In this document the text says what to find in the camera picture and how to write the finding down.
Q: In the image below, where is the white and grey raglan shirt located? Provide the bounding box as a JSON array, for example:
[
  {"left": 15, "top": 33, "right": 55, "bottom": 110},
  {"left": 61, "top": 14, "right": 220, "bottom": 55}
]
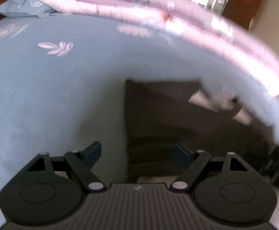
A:
[{"left": 124, "top": 80, "right": 276, "bottom": 182}]

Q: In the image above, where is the light blue floral bed sheet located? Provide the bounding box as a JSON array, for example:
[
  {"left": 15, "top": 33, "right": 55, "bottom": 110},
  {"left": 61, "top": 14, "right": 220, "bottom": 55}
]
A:
[{"left": 0, "top": 14, "right": 279, "bottom": 226}]

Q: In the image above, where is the pink floral folded quilt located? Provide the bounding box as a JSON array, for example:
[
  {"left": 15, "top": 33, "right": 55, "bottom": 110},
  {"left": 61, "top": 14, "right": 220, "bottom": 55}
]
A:
[{"left": 38, "top": 0, "right": 279, "bottom": 97}]

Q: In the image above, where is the blue grey pillow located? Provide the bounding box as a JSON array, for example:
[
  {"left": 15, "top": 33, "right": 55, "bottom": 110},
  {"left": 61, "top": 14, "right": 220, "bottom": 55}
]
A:
[{"left": 0, "top": 0, "right": 57, "bottom": 18}]

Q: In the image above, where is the brown wooden headboard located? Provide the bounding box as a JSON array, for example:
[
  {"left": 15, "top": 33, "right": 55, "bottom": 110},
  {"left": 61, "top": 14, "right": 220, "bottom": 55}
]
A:
[{"left": 222, "top": 0, "right": 264, "bottom": 31}]

